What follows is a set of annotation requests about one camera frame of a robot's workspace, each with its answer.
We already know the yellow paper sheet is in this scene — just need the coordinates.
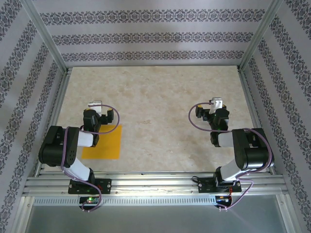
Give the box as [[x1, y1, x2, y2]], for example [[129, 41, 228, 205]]
[[81, 125, 122, 160]]

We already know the controller board with green light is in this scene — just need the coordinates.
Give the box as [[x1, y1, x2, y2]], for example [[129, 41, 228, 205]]
[[79, 196, 102, 209]]

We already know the small black controller board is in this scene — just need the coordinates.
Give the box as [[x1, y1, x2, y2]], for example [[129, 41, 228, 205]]
[[216, 195, 233, 209]]

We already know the grey metal panel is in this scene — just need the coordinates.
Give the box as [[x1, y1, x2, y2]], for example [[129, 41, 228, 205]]
[[19, 196, 294, 233]]

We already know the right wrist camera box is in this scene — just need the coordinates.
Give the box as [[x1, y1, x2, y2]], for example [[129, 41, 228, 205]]
[[209, 97, 224, 115]]

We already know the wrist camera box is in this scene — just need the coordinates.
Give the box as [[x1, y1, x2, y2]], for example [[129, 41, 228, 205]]
[[87, 100, 103, 116], [209, 97, 224, 115]]

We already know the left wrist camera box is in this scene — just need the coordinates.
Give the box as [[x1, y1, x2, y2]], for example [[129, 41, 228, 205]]
[[87, 100, 103, 116]]

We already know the aluminium side rail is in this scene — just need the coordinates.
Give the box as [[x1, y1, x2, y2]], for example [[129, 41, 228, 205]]
[[238, 67, 276, 174], [34, 67, 72, 177]]

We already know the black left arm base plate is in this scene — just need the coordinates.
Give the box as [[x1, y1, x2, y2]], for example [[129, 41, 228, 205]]
[[69, 178, 112, 195]]

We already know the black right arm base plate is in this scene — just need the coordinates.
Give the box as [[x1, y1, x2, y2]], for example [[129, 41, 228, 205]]
[[198, 179, 242, 194]]

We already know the long aluminium mounting rail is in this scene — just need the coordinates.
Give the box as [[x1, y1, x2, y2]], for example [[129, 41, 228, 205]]
[[23, 173, 289, 196]]

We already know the aluminium frame post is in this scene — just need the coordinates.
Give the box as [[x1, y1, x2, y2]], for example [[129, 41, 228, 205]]
[[20, 0, 69, 73], [238, 0, 285, 71]]

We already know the slotted grey cable duct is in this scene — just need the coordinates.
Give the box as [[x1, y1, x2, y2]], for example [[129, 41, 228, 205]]
[[33, 195, 217, 206]]

